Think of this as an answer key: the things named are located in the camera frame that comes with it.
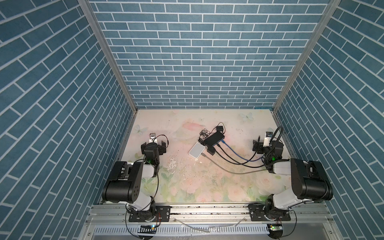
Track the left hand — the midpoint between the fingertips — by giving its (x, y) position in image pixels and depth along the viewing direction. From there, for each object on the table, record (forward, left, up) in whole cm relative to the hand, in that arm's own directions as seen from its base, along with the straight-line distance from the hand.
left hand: (154, 141), depth 93 cm
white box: (-3, -27, -6) cm, 28 cm away
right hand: (0, -69, +2) cm, 69 cm away
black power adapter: (-5, -36, -3) cm, 36 cm away
